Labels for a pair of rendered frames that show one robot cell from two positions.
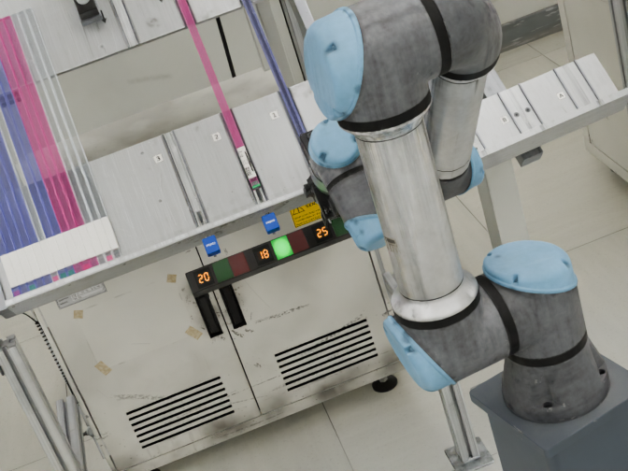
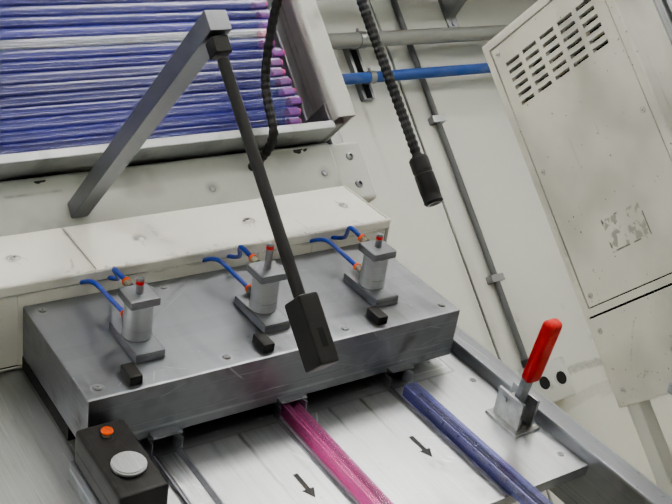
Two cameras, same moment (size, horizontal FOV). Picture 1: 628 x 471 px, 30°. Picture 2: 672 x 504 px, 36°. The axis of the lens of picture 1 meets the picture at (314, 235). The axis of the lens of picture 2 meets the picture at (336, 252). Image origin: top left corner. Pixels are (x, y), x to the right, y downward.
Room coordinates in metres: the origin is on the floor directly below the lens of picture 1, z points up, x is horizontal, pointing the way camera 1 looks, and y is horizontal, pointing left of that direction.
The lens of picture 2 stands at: (1.42, 0.43, 1.05)
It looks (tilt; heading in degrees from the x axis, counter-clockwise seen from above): 12 degrees up; 332
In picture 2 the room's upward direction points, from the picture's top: 19 degrees counter-clockwise
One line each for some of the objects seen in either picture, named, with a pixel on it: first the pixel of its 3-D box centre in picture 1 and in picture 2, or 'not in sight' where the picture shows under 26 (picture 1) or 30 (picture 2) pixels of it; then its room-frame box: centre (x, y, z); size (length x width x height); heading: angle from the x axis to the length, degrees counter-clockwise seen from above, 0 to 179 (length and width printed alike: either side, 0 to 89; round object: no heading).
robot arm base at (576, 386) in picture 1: (549, 361); not in sight; (1.33, -0.26, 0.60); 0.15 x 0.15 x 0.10
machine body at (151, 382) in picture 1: (206, 269); not in sight; (2.45, 0.27, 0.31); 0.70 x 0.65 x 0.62; 96
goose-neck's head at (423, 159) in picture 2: not in sight; (426, 180); (2.15, -0.07, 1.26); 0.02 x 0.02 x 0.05
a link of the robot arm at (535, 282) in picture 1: (529, 295); not in sight; (1.32, -0.25, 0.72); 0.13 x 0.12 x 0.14; 102
